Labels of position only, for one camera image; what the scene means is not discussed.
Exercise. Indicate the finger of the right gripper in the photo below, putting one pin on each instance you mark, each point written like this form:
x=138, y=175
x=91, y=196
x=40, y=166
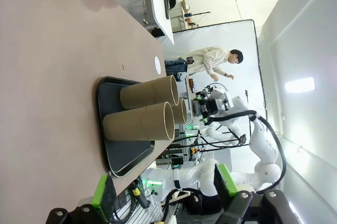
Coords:
x=200, y=99
x=206, y=120

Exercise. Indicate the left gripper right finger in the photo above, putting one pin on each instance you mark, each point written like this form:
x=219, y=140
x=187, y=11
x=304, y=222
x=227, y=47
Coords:
x=229, y=182

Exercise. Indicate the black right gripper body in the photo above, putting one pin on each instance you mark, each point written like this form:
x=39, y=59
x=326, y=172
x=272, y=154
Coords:
x=212, y=107

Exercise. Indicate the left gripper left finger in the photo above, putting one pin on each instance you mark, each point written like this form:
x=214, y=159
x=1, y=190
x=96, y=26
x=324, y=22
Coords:
x=101, y=195

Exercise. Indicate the tall tan cup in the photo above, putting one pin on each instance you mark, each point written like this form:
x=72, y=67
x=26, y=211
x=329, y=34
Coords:
x=181, y=112
x=142, y=93
x=131, y=125

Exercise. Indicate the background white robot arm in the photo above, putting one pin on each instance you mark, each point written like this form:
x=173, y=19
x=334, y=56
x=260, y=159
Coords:
x=223, y=134

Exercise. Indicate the black stacked trays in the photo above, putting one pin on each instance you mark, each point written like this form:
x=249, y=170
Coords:
x=197, y=108

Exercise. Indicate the background work table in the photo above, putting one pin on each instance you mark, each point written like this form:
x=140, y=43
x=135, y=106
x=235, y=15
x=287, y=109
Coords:
x=187, y=92

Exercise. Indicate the colourful snack pile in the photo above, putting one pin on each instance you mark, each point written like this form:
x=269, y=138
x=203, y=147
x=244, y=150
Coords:
x=192, y=85

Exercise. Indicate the grey perforated panel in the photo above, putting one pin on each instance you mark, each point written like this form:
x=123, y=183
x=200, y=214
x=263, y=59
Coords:
x=184, y=129

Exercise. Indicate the red emergency stop button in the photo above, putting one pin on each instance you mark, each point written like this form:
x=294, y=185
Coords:
x=193, y=151

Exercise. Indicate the black handheld device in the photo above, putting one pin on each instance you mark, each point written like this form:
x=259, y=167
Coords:
x=190, y=60

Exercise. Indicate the person in beige shirt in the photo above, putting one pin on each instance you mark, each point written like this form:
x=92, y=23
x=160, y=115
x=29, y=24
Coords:
x=210, y=58

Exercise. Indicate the black plastic tray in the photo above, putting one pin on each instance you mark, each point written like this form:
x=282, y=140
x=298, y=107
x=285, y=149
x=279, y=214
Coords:
x=126, y=153

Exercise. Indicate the black controller box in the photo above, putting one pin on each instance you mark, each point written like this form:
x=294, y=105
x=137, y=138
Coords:
x=177, y=162

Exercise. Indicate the white scalloped paper coaster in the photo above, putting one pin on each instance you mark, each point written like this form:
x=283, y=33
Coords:
x=157, y=65

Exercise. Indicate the white backdrop screen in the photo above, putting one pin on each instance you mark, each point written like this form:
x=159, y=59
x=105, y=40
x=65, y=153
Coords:
x=237, y=37

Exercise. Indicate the black backpack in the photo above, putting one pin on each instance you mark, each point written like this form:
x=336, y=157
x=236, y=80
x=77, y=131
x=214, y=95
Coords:
x=158, y=32

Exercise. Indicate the background desk with clutter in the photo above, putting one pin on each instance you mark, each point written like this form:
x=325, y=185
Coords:
x=185, y=13

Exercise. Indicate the ceiling light panel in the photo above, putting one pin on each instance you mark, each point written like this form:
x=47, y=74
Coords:
x=300, y=84

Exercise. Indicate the white table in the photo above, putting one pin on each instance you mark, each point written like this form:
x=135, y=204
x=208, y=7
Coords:
x=160, y=11

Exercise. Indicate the black folded tripod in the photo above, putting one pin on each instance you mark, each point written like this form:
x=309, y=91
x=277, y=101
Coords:
x=166, y=3

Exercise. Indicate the black bag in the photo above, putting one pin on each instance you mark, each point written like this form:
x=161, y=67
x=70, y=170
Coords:
x=172, y=0

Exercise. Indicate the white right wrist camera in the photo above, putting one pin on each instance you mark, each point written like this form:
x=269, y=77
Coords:
x=218, y=93

